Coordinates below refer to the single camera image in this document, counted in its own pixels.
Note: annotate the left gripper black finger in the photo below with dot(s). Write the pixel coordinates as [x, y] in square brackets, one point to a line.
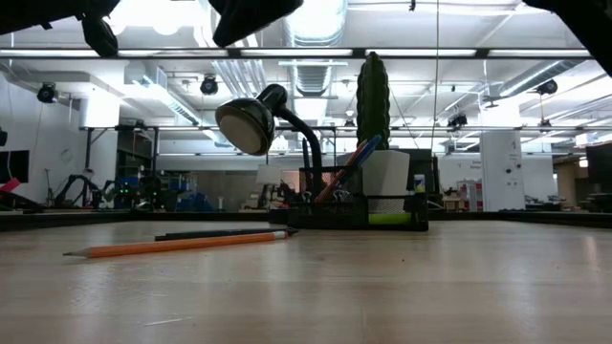
[248, 19]

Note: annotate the orange pencil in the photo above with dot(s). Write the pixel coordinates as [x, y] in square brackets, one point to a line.
[167, 246]
[354, 157]

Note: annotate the black binder clip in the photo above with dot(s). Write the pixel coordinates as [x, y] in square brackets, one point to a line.
[307, 196]
[342, 196]

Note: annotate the green sticky note pad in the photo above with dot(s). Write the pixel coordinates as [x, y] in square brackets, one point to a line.
[389, 219]

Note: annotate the black background robot arm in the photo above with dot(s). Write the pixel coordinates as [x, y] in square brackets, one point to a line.
[111, 193]
[76, 188]
[279, 196]

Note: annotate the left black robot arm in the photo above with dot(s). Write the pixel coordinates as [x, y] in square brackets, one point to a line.
[19, 14]

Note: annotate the black mesh desk organizer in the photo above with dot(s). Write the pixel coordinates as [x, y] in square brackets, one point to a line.
[334, 217]

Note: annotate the black gooseneck desk lamp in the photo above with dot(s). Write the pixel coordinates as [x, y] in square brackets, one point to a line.
[244, 124]

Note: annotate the black metal shelving rack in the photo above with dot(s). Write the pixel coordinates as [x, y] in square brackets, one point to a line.
[134, 148]

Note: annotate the tall green cactus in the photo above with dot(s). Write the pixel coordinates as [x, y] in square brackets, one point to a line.
[373, 105]

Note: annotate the blue storage bin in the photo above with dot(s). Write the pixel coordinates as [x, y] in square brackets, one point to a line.
[177, 184]
[128, 184]

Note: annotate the blue cloth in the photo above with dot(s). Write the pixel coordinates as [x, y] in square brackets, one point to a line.
[202, 203]

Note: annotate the red tag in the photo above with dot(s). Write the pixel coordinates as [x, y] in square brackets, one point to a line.
[8, 185]

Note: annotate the thin black pen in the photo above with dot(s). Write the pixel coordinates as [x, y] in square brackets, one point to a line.
[215, 234]

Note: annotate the yellow label canister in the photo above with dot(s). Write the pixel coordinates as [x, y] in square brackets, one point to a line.
[420, 186]

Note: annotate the dark computer monitor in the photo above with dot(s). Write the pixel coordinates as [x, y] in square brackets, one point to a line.
[600, 165]

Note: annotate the black ceiling camera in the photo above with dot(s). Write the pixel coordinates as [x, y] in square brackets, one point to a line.
[547, 87]
[209, 86]
[457, 120]
[46, 93]

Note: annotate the ventilation duct with grille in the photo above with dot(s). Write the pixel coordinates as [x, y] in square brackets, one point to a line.
[167, 102]

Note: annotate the black wall monitor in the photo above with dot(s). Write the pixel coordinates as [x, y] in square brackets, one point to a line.
[16, 167]

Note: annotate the black table edge rail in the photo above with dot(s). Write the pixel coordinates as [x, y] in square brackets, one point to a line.
[143, 216]

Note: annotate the black overhead frame beam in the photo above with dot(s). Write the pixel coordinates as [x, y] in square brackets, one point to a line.
[483, 52]

